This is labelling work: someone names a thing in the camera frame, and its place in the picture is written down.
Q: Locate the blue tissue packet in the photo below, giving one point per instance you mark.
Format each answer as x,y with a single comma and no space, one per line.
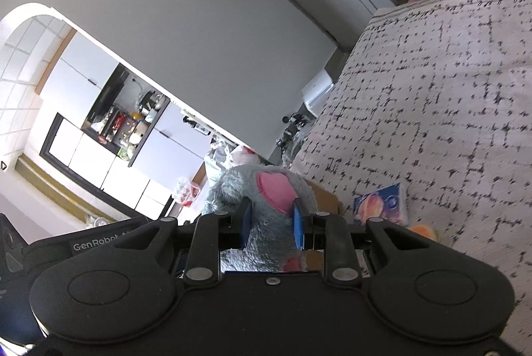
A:
382,204

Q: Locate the white kitchen cabinet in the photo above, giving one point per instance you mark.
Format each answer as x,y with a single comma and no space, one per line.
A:
108,131

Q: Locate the grey-blue fluffy plush toy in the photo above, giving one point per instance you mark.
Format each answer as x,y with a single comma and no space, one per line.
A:
232,189

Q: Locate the brown cardboard box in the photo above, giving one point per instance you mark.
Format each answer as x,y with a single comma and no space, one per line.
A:
326,198

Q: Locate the black-and-white printed blanket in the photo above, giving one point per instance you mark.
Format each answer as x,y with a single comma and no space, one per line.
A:
436,110

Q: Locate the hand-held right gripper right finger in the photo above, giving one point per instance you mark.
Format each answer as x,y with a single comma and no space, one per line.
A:
298,226

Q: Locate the orange bun squishy toy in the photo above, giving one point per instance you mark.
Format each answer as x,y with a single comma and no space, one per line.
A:
424,232

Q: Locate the red and white bag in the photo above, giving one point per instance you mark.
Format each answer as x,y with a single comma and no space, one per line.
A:
188,191

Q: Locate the white plastic bag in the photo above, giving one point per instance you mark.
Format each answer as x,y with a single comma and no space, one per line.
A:
239,156

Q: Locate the black tripod gear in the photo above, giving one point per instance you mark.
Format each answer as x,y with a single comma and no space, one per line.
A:
293,127

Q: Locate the white storage box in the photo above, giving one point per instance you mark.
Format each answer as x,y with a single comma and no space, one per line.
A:
318,94

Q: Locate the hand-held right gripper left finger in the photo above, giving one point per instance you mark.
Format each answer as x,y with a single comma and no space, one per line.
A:
246,223

